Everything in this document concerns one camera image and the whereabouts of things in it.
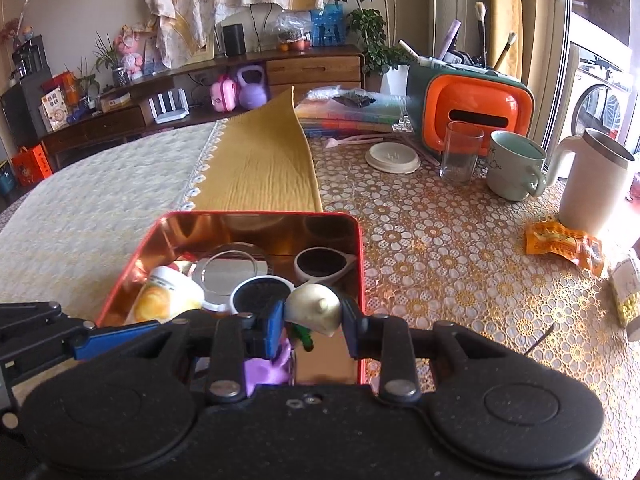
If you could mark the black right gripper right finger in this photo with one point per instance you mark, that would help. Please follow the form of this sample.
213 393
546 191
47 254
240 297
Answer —
386 339

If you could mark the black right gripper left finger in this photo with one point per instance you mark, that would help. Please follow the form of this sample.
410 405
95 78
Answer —
238 338

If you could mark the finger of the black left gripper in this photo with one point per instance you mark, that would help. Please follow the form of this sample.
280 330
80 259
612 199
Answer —
21 317
30 352

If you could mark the purple cone toy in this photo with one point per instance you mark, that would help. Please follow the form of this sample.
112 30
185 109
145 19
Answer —
277 371

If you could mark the round clear mirror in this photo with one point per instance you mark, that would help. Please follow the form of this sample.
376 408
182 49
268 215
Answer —
228 266

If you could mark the cream dumpling toy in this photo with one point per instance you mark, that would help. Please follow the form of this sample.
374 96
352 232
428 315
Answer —
314 306

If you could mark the white orange spray can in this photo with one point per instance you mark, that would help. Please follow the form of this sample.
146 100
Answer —
165 294

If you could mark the white frame sunglasses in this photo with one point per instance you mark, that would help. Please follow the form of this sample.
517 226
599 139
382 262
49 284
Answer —
313 265

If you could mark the cream quilted table cover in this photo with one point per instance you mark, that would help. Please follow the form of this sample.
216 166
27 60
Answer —
73 234

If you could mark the red metal tin box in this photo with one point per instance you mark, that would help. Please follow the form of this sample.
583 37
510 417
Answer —
180 238

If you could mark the orange gift bag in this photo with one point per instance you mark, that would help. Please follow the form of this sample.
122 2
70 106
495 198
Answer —
31 165

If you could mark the yellow wood-grain mat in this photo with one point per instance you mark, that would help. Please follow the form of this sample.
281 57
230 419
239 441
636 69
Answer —
256 161

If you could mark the white round lid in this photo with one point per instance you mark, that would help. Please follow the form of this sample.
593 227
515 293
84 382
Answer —
393 158

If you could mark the orange snack wrapper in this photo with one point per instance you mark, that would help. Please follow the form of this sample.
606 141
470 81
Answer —
576 246

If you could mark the clear drinking glass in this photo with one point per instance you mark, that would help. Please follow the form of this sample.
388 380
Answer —
461 150

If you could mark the snack box on sideboard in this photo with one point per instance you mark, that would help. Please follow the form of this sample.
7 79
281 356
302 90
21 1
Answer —
54 108

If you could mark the pale green ceramic mug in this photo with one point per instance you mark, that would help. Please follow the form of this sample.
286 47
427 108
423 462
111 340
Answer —
514 166

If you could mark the stack of colourful books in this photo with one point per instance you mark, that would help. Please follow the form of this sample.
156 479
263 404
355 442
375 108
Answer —
337 110

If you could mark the purple kettlebell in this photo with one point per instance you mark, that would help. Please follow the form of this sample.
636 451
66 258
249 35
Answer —
252 94

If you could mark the white wifi router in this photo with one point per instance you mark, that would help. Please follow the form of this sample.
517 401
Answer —
169 106

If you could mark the wooden sideboard cabinet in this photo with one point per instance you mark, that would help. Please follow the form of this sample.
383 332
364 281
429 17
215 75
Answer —
125 113

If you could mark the jar of yellow pills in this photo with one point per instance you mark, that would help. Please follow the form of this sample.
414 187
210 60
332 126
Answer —
623 277

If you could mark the orange green tissue box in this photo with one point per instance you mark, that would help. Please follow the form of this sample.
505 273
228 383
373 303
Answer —
440 93

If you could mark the black coffee machine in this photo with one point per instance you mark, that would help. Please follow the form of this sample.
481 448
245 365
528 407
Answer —
30 59

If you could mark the white thermos jug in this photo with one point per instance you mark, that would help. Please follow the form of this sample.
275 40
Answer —
599 177

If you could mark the pink plush doll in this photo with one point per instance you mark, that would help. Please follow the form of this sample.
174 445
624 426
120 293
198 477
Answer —
127 49

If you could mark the black cylindrical speaker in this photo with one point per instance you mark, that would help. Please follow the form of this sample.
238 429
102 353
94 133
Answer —
234 40

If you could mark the clear bag of fruit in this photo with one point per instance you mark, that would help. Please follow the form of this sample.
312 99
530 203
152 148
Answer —
293 31

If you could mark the blue gift bag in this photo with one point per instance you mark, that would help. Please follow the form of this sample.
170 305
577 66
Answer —
328 26

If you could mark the front-load washing machine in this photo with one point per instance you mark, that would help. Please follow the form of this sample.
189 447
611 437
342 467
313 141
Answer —
601 98

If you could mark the green potted plant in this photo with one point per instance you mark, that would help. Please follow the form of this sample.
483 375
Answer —
374 25

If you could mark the yellow curtain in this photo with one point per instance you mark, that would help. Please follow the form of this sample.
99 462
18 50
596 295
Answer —
504 17

